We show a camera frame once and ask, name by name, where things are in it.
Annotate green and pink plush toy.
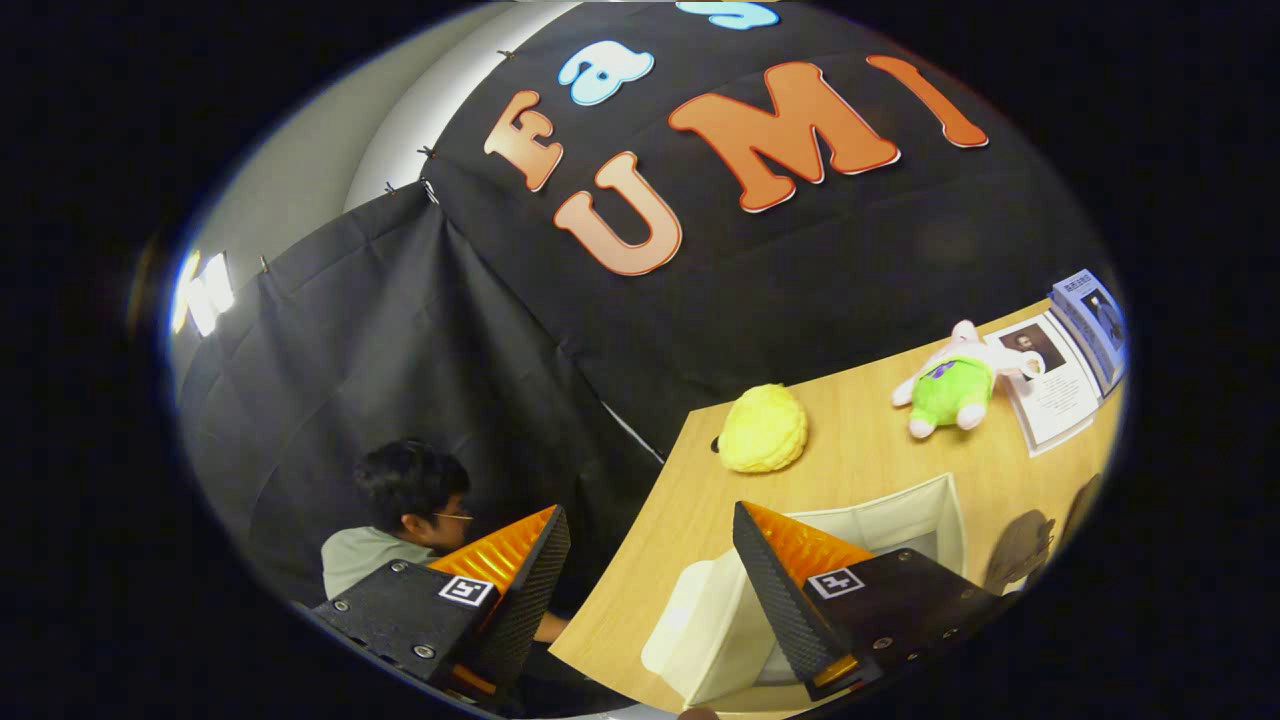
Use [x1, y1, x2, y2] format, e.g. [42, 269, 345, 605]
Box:
[891, 319, 1046, 440]

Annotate blue book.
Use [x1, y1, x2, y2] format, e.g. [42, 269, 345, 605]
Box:
[1048, 268, 1131, 396]

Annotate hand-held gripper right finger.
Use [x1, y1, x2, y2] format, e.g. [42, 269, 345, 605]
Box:
[732, 500, 1009, 703]

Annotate white fabric storage box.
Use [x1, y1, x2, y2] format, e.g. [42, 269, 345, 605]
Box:
[640, 473, 969, 711]

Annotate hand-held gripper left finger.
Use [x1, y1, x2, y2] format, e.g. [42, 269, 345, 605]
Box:
[310, 504, 571, 701]

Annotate white portrait book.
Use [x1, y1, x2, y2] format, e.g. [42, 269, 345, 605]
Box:
[985, 310, 1104, 458]

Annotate yellow plush ball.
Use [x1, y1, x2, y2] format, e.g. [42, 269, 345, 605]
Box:
[717, 384, 809, 474]

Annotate brown suede shoe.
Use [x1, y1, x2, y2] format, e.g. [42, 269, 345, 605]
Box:
[1060, 472, 1103, 547]
[984, 509, 1057, 597]

